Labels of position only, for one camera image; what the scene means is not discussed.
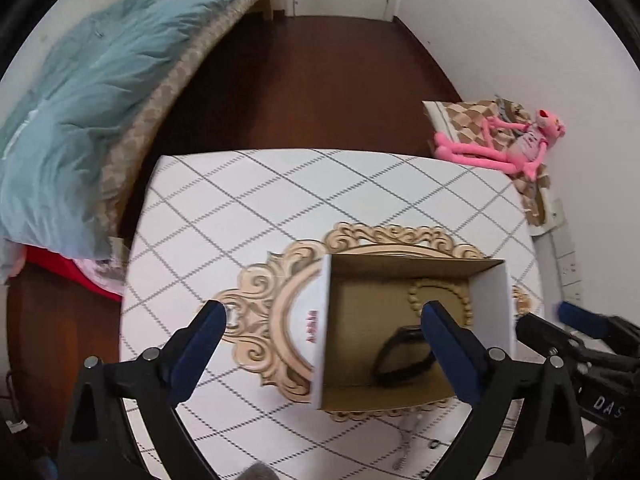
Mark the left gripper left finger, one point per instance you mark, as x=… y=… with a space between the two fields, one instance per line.
x=97 y=439

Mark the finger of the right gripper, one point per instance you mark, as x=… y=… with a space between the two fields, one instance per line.
x=549 y=340
x=593 y=325

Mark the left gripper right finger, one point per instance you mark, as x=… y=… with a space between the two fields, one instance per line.
x=548 y=441

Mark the white power strip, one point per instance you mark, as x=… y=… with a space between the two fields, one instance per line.
x=560 y=274

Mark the black watch band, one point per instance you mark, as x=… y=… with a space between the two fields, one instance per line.
x=403 y=357

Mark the white cardboard box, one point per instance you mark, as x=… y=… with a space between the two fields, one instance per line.
x=376 y=351

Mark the red bed sheet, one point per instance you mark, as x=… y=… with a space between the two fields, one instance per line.
x=66 y=268

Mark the brown checkered cushion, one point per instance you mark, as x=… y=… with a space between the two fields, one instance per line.
x=462 y=122

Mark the teal duvet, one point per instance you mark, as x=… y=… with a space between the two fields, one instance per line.
x=81 y=98

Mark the patterned mattress bed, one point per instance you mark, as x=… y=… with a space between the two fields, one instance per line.
x=124 y=160

